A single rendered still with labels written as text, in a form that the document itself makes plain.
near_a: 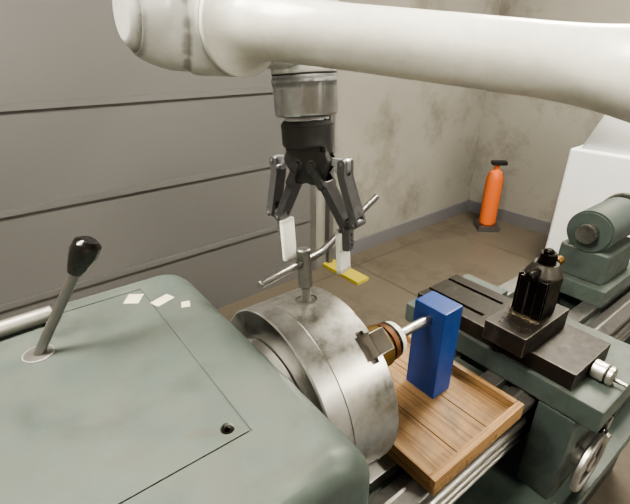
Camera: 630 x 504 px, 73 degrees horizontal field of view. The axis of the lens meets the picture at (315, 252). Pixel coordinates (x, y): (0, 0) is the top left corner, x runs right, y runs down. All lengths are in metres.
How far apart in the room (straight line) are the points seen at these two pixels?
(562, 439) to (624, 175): 2.53
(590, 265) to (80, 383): 1.43
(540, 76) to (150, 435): 0.48
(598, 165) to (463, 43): 3.15
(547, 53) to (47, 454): 0.56
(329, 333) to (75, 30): 1.99
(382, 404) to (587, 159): 3.05
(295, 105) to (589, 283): 1.24
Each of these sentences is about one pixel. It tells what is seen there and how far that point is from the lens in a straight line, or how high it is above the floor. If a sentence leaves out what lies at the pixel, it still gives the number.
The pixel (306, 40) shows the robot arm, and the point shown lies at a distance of 0.41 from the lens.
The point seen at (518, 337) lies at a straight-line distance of 1.06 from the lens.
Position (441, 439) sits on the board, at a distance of 0.97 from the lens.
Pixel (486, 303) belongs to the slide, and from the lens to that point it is 1.26.
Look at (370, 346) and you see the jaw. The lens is 0.66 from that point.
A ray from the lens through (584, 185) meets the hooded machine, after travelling 3.58.
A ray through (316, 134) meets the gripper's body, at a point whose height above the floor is 1.49.
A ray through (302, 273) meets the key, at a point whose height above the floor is 1.29.
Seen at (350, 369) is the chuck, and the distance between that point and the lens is 0.62.
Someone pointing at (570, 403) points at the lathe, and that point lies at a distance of 1.12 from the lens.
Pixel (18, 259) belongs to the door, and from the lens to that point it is 2.49.
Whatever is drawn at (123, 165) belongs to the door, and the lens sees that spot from 2.45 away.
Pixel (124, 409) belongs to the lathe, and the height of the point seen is 1.25.
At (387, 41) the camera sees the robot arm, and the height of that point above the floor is 1.60.
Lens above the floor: 1.60
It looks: 26 degrees down
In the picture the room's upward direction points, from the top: straight up
